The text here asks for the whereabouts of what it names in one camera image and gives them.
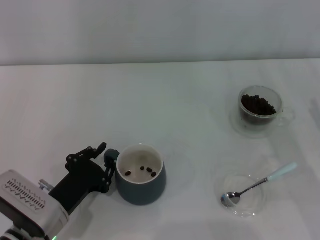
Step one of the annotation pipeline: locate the clear glass saucer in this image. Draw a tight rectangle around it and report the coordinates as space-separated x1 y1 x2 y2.
229 107 288 140
214 174 265 218

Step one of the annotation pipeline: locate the dark grey mug white inside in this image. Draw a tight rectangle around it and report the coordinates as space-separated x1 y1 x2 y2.
104 143 167 206

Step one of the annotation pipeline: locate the heap of coffee beans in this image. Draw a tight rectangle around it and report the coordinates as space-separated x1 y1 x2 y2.
239 94 278 126

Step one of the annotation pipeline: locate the clear glass cup with handle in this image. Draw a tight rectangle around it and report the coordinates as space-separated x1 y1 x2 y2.
238 85 296 127

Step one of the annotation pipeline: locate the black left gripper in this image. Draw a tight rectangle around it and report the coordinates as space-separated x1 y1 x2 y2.
48 142 117 216

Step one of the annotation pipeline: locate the metal spoon light blue handle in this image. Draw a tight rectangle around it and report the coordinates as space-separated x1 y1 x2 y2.
220 161 298 208

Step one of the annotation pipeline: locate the white vented wrist box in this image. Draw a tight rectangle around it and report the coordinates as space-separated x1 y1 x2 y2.
0 169 70 234

